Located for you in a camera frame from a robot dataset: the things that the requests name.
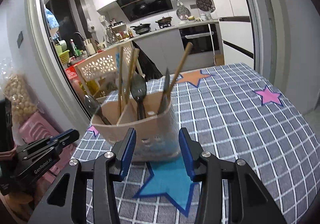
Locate dark translucent spoon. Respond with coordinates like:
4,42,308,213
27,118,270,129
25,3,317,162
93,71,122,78
130,74,146,120
157,68,170,115
84,95,111,125

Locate blue patterned chopstick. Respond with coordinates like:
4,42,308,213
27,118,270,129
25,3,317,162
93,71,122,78
116,52,120,74

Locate pink plastic stool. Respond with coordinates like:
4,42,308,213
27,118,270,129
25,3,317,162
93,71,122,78
19,112,76,183

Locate bag of peanuts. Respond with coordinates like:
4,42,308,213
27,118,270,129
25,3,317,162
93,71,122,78
1,58,37,125

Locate grey checked tablecloth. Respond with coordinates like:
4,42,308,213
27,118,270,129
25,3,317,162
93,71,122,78
71,62,320,224

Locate red plastic basket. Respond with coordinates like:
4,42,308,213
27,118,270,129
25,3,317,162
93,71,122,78
65,66,78,81

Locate beige flower-pattern storage cart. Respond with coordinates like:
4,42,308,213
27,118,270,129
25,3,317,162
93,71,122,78
74,41,134,97

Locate beige plastic utensil holder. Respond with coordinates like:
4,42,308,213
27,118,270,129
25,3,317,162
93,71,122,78
91,92,180,162

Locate cardboard box on floor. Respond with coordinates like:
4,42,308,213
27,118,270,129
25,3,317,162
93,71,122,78
214,54,225,66

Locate built-in black oven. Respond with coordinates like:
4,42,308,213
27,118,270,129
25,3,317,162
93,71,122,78
179,24,220,55

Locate black wok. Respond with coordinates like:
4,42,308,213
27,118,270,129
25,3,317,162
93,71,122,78
130,23,151,35

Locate white refrigerator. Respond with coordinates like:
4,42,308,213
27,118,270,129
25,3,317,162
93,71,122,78
213,0,254,68

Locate black pot on stove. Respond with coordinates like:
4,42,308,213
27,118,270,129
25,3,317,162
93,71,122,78
156,17,172,29

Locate round black baking pan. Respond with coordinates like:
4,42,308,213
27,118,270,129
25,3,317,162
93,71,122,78
196,0,215,12

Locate black range hood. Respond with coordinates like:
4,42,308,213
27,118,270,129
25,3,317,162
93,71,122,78
116,0,173,22

